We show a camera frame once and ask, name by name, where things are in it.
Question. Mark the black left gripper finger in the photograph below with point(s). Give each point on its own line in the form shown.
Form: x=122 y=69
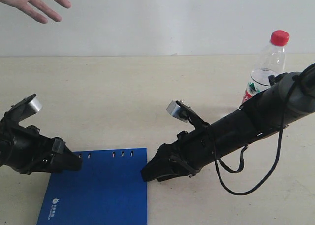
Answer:
x=58 y=166
x=66 y=154

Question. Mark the blue ring binder notebook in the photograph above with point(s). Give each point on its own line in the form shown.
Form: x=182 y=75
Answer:
x=108 y=190

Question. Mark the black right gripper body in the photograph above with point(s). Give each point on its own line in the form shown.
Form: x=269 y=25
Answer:
x=193 y=149

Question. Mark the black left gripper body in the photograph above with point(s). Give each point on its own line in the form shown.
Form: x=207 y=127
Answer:
x=33 y=153

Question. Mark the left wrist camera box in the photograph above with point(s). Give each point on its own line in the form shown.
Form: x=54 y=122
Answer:
x=27 y=107

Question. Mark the person's bare open hand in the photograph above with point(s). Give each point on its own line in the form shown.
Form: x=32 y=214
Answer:
x=37 y=9

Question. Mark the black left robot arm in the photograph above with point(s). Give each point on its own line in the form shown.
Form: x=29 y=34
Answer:
x=8 y=129

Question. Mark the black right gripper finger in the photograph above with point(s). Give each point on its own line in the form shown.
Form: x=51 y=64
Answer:
x=167 y=172
x=149 y=171

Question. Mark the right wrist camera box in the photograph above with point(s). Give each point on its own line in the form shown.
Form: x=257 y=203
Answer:
x=178 y=110

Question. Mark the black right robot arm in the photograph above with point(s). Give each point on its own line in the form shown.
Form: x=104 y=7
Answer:
x=290 y=98

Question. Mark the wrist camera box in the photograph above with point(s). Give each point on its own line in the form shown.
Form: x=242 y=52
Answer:
x=178 y=110
x=27 y=107

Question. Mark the clear water bottle red cap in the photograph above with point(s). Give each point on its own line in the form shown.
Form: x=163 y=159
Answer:
x=271 y=61

